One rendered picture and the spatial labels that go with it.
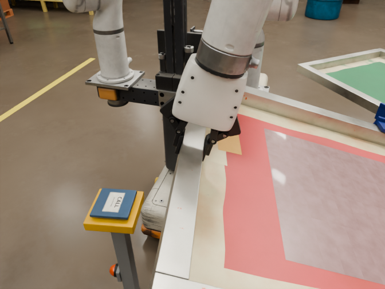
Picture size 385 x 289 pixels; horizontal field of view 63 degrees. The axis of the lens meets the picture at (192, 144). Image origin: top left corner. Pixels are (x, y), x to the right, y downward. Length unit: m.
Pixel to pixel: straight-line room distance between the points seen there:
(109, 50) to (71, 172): 1.65
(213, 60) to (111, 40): 0.65
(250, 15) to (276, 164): 0.32
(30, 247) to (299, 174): 1.80
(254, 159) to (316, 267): 0.23
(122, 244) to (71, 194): 1.46
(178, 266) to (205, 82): 0.25
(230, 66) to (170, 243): 0.24
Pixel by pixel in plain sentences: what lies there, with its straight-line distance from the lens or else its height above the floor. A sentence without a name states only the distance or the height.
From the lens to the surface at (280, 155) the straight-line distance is 0.66.
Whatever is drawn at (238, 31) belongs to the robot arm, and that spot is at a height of 1.46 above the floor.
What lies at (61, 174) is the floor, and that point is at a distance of 2.60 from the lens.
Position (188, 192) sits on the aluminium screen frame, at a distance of 0.44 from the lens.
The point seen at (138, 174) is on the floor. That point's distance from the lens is 2.43.
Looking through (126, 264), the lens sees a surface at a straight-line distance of 1.04.
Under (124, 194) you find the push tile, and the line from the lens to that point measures 0.88.
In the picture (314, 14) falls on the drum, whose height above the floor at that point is 0.08.
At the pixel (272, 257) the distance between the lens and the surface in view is 0.47.
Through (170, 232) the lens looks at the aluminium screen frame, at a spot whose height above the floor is 1.27.
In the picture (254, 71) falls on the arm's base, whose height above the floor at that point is 1.22.
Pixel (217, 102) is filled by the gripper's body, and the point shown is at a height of 1.35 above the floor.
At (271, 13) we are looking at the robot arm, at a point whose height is 1.38.
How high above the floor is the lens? 1.58
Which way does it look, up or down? 36 degrees down
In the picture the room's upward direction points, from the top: straight up
